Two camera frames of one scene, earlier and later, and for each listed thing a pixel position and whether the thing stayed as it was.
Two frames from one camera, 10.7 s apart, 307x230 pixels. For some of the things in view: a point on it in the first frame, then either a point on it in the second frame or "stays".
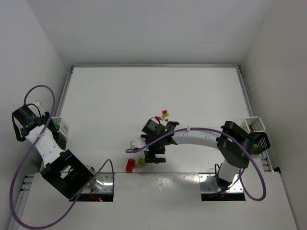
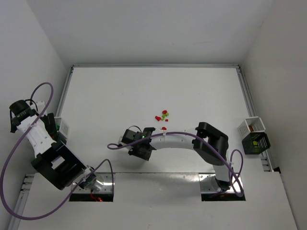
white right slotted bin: [253, 124] stays
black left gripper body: [51, 123] stays
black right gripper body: [154, 159] → [140, 152]
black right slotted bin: [262, 139] stays
